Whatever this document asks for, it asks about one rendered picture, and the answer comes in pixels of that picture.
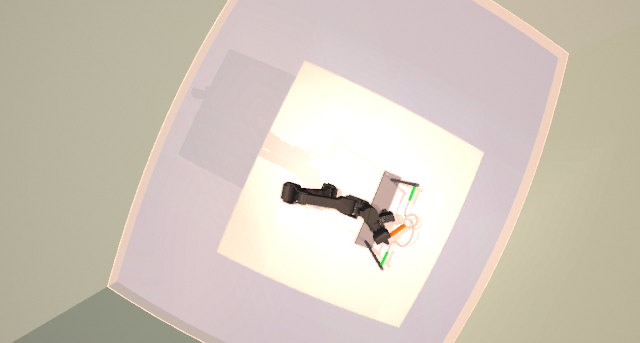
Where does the orange handle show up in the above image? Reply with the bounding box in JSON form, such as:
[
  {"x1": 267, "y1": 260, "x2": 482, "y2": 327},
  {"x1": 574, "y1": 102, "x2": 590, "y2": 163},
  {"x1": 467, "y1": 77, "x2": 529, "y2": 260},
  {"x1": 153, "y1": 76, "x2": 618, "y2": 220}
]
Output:
[{"x1": 390, "y1": 214, "x2": 418, "y2": 235}]

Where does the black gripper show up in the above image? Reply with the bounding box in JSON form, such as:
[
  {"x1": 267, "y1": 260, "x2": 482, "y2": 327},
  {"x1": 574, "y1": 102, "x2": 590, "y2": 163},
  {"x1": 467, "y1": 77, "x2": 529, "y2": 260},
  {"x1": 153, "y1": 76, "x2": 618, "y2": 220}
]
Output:
[{"x1": 364, "y1": 220, "x2": 392, "y2": 246}]

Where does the grey wire rig on two posts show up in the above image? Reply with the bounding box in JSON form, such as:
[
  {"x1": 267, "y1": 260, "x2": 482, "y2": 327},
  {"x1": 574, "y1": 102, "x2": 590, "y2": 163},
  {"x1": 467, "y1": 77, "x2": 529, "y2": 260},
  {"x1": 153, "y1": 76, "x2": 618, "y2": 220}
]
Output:
[{"x1": 355, "y1": 171, "x2": 420, "y2": 270}]

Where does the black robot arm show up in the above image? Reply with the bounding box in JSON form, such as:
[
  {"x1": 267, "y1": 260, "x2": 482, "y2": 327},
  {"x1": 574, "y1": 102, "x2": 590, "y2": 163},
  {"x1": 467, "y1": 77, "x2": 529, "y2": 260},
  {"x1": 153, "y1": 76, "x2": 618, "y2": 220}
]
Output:
[{"x1": 280, "y1": 182, "x2": 395, "y2": 227}]

